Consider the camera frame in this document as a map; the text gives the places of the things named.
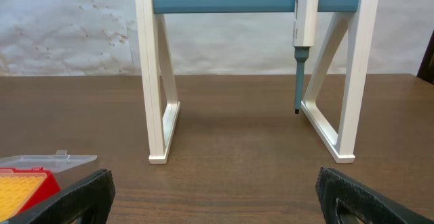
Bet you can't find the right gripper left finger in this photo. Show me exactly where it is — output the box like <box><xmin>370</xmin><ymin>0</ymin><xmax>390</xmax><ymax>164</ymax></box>
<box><xmin>0</xmin><ymin>168</ymin><xmax>116</xmax><ymax>224</ymax></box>

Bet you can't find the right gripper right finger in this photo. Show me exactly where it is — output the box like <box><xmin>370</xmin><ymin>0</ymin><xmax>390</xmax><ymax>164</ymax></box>
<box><xmin>315</xmin><ymin>166</ymin><xmax>434</xmax><ymax>224</ymax></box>

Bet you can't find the white pipette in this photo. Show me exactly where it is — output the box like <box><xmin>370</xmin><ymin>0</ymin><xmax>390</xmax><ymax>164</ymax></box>
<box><xmin>292</xmin><ymin>0</ymin><xmax>321</xmax><ymax>115</ymax></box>

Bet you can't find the red and yellow tip box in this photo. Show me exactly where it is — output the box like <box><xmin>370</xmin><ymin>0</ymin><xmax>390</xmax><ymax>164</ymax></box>
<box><xmin>0</xmin><ymin>149</ymin><xmax>98</xmax><ymax>222</ymax></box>

